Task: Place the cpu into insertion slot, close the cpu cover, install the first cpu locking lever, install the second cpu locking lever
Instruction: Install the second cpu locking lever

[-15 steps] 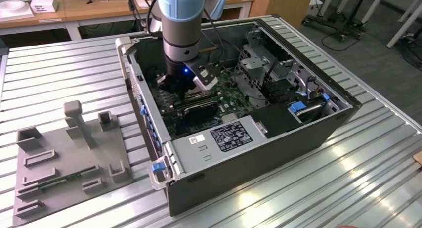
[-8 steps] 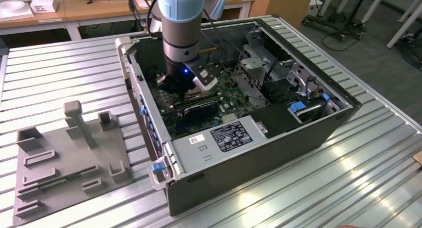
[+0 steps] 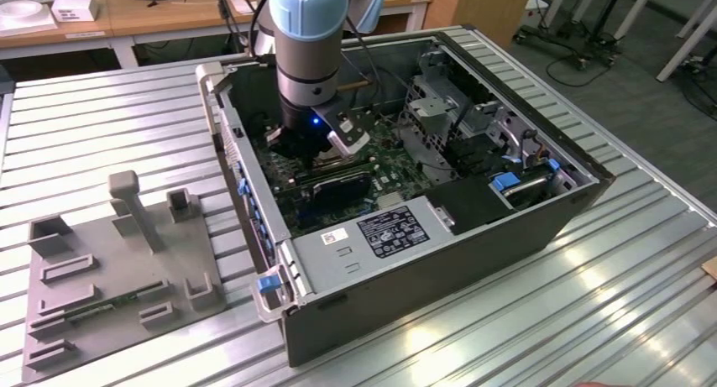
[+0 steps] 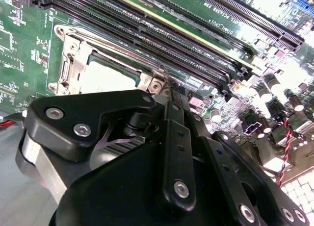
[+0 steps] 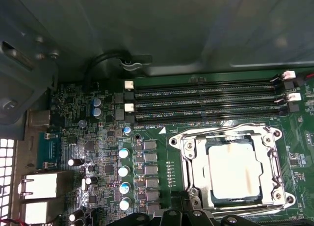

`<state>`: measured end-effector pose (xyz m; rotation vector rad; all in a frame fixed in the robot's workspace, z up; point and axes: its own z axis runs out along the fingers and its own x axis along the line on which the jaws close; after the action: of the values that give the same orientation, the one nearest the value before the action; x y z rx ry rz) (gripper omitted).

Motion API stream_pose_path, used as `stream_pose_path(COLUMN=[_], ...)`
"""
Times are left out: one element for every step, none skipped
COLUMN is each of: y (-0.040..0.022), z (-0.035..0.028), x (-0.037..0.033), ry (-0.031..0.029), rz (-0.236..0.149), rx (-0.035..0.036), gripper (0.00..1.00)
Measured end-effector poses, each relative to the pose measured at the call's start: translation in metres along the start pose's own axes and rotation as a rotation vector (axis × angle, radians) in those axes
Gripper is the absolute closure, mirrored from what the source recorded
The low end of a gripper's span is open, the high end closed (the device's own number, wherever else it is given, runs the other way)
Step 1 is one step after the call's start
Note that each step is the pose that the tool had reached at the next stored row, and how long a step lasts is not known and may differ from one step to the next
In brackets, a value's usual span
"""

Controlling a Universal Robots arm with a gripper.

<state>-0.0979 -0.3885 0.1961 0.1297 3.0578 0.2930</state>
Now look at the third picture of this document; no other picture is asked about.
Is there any CPU socket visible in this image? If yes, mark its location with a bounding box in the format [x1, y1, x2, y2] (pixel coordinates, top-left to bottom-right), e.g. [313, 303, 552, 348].
[308, 149, 360, 170]

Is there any black shrouded graphics card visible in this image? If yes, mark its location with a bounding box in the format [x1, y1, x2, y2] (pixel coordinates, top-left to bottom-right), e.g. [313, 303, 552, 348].
[310, 170, 373, 208]

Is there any green motherboard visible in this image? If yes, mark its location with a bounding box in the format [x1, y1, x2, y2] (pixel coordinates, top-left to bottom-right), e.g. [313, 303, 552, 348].
[253, 109, 449, 233]

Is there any metal drive cage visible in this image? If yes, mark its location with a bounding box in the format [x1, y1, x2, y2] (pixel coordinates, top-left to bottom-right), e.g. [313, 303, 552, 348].
[398, 49, 509, 176]

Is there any silver power supply unit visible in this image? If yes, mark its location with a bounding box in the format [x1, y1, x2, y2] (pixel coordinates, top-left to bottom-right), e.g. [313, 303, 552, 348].
[282, 195, 456, 309]

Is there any black plastic shroud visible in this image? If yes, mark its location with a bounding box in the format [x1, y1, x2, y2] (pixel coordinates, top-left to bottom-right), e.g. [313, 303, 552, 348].
[426, 177, 520, 236]

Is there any wooden desk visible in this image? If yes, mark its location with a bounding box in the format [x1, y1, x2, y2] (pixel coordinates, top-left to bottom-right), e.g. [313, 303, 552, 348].
[0, 0, 436, 71]

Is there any blue disk carrier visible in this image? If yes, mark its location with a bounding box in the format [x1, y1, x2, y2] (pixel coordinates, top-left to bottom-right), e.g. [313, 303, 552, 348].
[488, 171, 540, 200]

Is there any grey parts rack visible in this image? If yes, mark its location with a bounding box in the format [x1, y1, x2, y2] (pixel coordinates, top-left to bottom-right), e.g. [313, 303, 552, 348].
[21, 170, 229, 384]

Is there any wooden cabinet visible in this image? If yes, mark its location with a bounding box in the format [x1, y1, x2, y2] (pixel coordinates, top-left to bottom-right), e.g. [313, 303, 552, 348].
[450, 0, 535, 49]

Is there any black PC case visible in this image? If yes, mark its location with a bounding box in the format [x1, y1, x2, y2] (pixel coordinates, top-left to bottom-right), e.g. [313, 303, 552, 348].
[194, 24, 617, 368]

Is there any white cardboard box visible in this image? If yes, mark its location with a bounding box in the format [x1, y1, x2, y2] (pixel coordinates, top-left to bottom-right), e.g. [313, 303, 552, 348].
[49, 0, 98, 24]

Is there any green RAM stick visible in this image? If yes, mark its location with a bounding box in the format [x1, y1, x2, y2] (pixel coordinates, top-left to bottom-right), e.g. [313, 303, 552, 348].
[66, 291, 141, 322]

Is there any white foam tray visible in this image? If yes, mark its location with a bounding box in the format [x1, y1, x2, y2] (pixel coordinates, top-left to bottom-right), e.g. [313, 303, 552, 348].
[0, 0, 59, 32]

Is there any black wheeled stand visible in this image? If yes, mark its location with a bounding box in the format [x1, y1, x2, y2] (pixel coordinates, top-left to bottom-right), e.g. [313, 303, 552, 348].
[513, 0, 628, 71]

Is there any white table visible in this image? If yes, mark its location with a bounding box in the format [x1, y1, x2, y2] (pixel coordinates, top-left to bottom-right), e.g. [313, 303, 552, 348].
[655, 0, 717, 84]

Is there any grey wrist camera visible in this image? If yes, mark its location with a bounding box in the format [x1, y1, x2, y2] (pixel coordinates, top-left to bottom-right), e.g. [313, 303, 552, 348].
[264, 128, 289, 154]
[326, 118, 373, 156]

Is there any black drive cable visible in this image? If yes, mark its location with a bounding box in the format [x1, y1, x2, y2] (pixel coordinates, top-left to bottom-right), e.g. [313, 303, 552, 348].
[445, 93, 470, 139]

